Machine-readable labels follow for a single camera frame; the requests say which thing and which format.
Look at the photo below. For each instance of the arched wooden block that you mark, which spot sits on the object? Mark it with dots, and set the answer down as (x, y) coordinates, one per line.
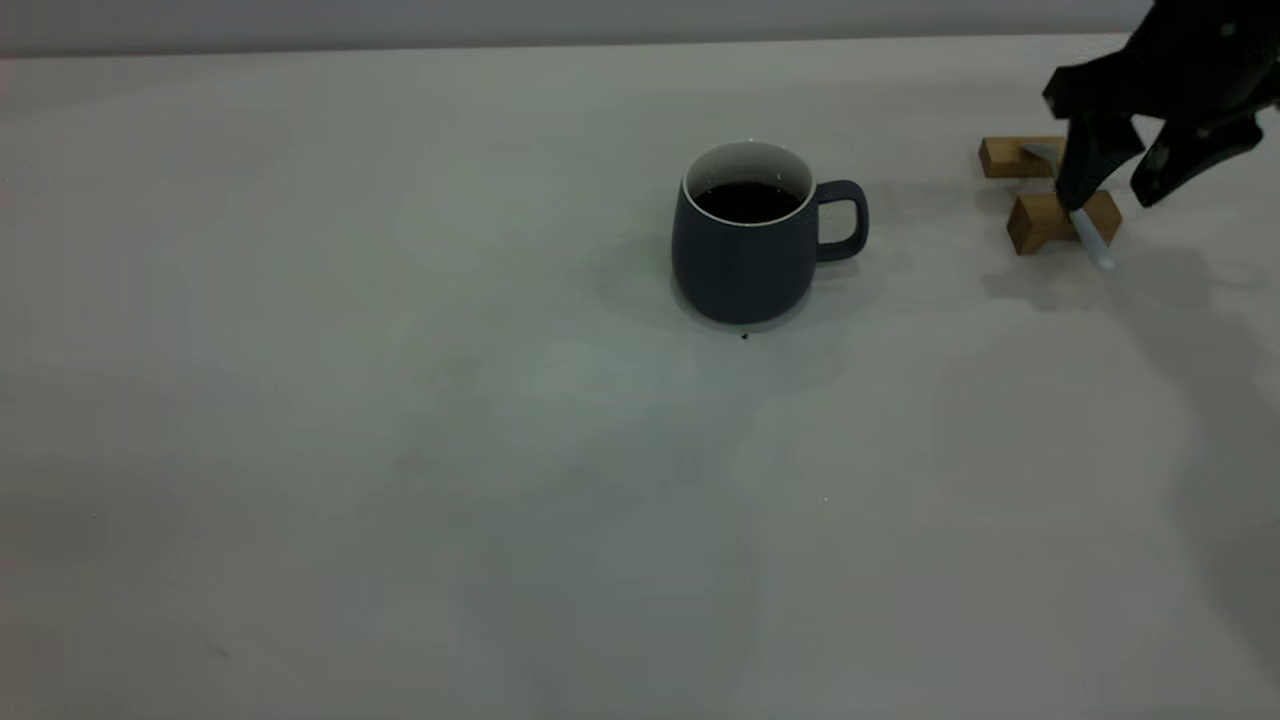
(1035, 220)

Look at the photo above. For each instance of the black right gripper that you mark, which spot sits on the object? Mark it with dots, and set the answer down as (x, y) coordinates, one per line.
(1215, 55)

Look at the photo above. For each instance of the flat rectangular wooden block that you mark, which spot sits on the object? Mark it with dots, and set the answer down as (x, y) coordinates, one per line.
(1000, 158)

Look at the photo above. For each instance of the dark grey ceramic mug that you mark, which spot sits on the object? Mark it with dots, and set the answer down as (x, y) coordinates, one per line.
(740, 265)

